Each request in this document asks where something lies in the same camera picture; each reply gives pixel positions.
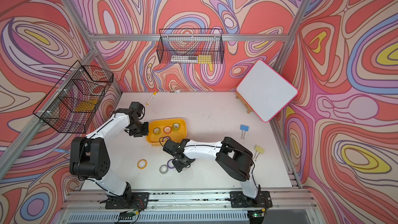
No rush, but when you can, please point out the yellow plastic storage box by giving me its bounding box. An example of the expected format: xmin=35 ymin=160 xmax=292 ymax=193
xmin=146 ymin=118 xmax=187 ymax=146

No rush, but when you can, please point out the red tape roll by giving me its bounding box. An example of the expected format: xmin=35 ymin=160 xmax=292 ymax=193
xmin=163 ymin=126 xmax=172 ymax=134

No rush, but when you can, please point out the white board pink edge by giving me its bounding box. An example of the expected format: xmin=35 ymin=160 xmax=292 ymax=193
xmin=236 ymin=61 xmax=298 ymax=122

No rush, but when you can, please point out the blue cloth bundle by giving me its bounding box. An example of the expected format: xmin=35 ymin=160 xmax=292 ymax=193
xmin=53 ymin=149 xmax=70 ymax=154

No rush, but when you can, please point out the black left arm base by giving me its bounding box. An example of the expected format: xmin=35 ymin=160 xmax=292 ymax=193
xmin=100 ymin=188 xmax=149 ymax=210

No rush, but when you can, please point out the yellow item in back basket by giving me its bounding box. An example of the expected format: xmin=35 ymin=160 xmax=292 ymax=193
xmin=198 ymin=55 xmax=212 ymax=64

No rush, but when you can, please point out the black wire basket back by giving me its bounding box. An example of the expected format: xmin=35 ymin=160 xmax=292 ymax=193
xmin=157 ymin=28 xmax=225 ymax=64

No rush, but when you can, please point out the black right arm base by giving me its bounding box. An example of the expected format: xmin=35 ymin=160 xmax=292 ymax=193
xmin=226 ymin=191 xmax=273 ymax=209

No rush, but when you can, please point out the yellow block in basket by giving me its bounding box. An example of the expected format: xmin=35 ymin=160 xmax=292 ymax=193
xmin=74 ymin=100 xmax=98 ymax=113

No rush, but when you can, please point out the blue binder clip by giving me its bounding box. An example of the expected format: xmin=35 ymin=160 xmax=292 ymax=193
xmin=240 ymin=124 xmax=249 ymax=140

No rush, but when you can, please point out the black wire basket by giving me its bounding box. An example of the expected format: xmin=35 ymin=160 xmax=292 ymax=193
xmin=33 ymin=61 xmax=114 ymax=134
xmin=157 ymin=28 xmax=225 ymax=64

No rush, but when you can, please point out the yellow-green tape roll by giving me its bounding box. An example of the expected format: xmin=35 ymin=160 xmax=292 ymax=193
xmin=153 ymin=128 xmax=161 ymax=135
xmin=172 ymin=123 xmax=180 ymax=132

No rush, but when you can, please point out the yellow capped white marker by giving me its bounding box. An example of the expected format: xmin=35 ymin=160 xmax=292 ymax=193
xmin=146 ymin=91 xmax=158 ymax=105

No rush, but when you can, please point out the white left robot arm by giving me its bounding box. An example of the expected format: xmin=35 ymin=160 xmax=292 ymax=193
xmin=69 ymin=102 xmax=149 ymax=200

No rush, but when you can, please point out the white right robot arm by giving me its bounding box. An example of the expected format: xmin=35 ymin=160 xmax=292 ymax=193
xmin=159 ymin=137 xmax=261 ymax=199

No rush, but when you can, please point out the purple tape roll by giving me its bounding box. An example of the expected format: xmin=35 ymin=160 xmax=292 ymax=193
xmin=162 ymin=136 xmax=171 ymax=142
xmin=166 ymin=159 xmax=175 ymax=170

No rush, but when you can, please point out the black wire basket left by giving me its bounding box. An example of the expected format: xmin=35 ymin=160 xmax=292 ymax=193
xmin=33 ymin=61 xmax=114 ymax=134

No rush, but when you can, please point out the grey clear tape roll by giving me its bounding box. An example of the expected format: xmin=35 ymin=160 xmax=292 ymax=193
xmin=159 ymin=164 xmax=169 ymax=175

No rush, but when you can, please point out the orange tape roll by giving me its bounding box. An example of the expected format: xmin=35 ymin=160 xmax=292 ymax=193
xmin=137 ymin=159 xmax=148 ymax=170

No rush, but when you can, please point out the yellow sticky note pad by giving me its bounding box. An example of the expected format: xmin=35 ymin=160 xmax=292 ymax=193
xmin=255 ymin=145 xmax=264 ymax=154

